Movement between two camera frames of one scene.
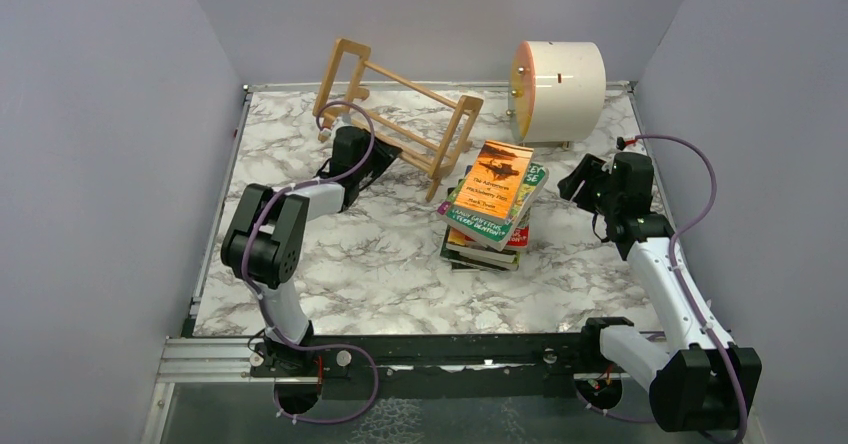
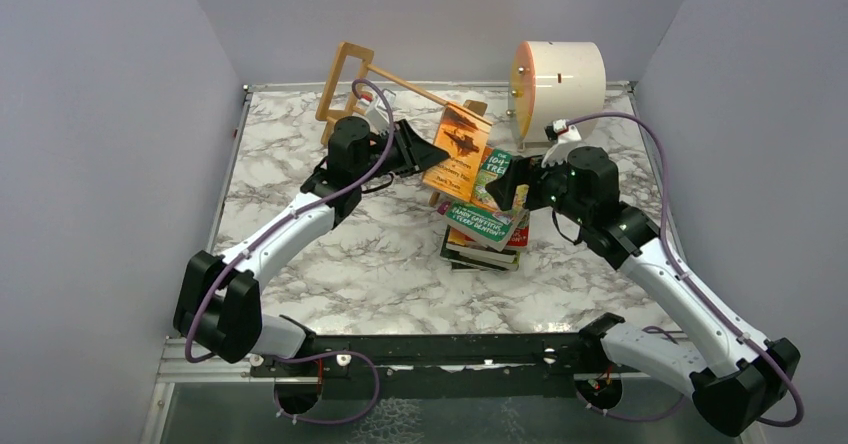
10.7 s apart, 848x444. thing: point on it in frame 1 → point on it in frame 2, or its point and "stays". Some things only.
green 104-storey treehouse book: (491, 232) stays
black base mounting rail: (440, 367) stays
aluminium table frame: (227, 361) stays
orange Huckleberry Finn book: (495, 186) → (463, 136)
